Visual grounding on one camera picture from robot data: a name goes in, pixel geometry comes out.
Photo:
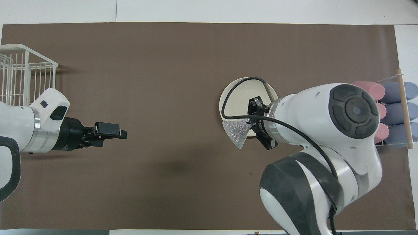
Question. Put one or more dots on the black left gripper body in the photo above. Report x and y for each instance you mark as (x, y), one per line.
(72, 135)

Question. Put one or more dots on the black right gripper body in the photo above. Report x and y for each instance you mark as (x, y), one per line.
(254, 106)

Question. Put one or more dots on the silver mesh sponge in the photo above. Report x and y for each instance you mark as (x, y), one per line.
(238, 132)

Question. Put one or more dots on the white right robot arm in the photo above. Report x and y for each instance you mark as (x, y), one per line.
(310, 114)

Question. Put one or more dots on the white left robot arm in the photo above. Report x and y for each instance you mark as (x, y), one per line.
(19, 127)

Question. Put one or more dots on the round cream plate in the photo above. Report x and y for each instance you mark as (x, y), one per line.
(238, 101)

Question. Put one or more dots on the brown table mat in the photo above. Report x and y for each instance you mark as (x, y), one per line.
(147, 65)

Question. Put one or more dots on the pink plastic cup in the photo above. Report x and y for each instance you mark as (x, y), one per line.
(382, 134)
(382, 112)
(372, 87)

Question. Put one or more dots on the blue plastic cup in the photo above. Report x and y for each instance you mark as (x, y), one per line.
(396, 135)
(396, 113)
(396, 92)

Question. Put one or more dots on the cup rack with wooden rod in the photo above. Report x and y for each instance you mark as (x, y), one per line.
(405, 109)

